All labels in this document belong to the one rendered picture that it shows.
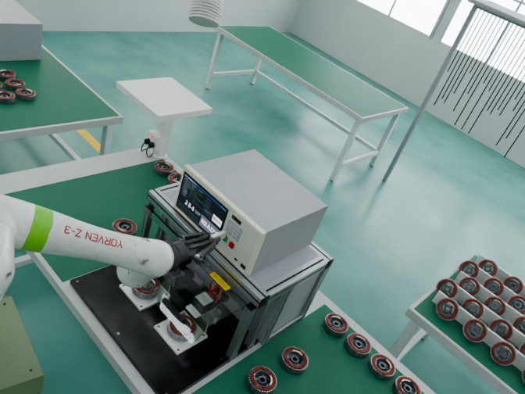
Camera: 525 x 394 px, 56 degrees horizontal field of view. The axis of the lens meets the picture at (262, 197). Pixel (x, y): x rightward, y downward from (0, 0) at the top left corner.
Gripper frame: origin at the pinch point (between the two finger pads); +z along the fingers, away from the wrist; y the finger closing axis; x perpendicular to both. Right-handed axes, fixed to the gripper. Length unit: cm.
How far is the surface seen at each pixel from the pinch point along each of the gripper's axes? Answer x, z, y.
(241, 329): -26.3, -0.1, 23.4
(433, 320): -46, 106, 64
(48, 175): -46, -5, -111
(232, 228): 3.5, 4.3, 1.7
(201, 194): 5.8, 4.3, -16.9
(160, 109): 0, 37, -86
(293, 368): -43, 18, 41
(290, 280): -9.4, 18.4, 24.2
